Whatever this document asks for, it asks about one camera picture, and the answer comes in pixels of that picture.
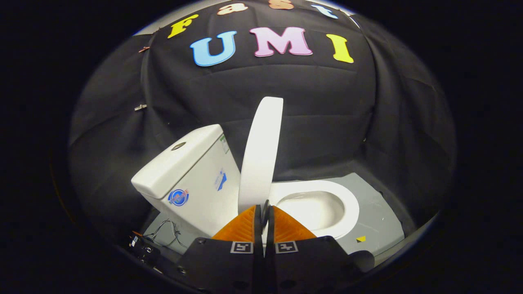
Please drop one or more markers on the pink clip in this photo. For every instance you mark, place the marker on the pink clip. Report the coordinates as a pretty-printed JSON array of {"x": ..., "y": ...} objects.
[{"x": 144, "y": 49}]

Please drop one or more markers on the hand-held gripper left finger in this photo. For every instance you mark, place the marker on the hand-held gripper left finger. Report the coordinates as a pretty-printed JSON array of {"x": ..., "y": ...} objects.
[{"x": 229, "y": 265}]

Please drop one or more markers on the black backdrop cloth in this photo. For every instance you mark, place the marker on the black backdrop cloth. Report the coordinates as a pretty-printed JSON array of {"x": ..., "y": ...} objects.
[{"x": 318, "y": 122}]

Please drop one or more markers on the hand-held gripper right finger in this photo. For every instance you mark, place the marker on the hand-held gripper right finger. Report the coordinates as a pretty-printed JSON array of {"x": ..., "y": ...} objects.
[{"x": 302, "y": 265}]

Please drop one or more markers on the yellow tape piece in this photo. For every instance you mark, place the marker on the yellow tape piece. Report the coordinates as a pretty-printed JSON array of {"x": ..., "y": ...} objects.
[{"x": 360, "y": 239}]

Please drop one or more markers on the white toilet lid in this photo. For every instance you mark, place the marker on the white toilet lid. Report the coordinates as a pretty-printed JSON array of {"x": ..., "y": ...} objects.
[{"x": 261, "y": 155}]

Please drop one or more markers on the grey platform board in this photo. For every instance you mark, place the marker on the grey platform board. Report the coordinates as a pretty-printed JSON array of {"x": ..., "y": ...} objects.
[{"x": 376, "y": 220}]

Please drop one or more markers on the white toilet tank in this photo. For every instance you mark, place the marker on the white toilet tank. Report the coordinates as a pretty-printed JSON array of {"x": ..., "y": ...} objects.
[{"x": 192, "y": 183}]

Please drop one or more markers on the silver metal clip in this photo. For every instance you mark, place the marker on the silver metal clip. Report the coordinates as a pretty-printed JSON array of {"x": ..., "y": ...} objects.
[{"x": 140, "y": 107}]

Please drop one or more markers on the small black device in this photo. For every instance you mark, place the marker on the small black device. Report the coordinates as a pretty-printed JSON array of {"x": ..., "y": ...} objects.
[{"x": 143, "y": 247}]

